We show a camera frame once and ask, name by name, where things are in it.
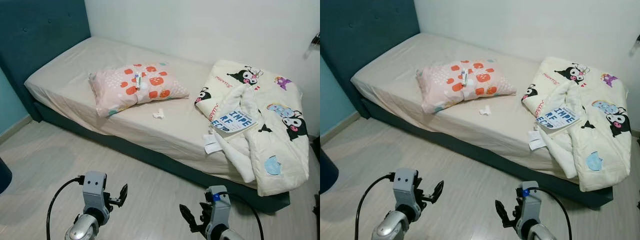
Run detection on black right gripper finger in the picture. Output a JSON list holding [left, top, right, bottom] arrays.
[[494, 199, 511, 225], [179, 203, 197, 229]]

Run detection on white book blue letters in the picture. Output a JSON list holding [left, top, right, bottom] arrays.
[[210, 110, 258, 137], [535, 106, 582, 133]]

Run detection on dark teal bed base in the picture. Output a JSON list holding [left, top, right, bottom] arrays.
[[360, 97, 615, 210], [32, 100, 291, 213]]

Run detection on white paper sheet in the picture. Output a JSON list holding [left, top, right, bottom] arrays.
[[202, 131, 223, 155], [527, 127, 548, 151]]

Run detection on cream cartoon print quilt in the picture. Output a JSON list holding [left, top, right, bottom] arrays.
[[194, 60, 310, 197], [521, 56, 632, 193]]

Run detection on pink pillow orange print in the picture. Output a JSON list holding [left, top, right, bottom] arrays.
[[88, 62, 191, 118], [416, 59, 517, 115]]

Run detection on teal padded headboard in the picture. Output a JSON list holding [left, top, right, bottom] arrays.
[[0, 0, 92, 122], [320, 0, 421, 120]]

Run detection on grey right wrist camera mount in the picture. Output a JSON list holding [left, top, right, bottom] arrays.
[[206, 185, 232, 228], [519, 181, 543, 226]]

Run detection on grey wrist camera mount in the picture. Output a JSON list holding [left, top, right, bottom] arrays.
[[519, 181, 543, 226], [81, 171, 108, 213], [206, 185, 232, 228], [391, 168, 420, 208]]

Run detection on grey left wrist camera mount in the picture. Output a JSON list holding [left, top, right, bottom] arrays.
[[81, 171, 108, 213], [391, 168, 420, 208]]

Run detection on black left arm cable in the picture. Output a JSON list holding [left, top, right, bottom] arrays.
[[354, 172, 395, 240], [46, 176, 85, 240]]

